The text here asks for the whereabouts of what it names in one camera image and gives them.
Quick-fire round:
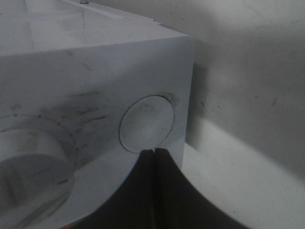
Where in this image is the white timer knob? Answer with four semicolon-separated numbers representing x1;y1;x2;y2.
0;129;74;229

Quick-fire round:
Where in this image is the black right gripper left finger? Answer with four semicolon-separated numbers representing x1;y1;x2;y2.
71;150;154;229

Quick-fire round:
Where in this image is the round white door-release button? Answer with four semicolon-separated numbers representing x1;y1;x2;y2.
118;94;175;153

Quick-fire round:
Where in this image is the white microwave oven body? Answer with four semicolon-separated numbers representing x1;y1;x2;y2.
0;0;194;229

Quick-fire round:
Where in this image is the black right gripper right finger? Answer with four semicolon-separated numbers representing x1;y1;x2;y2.
154;148;236;229

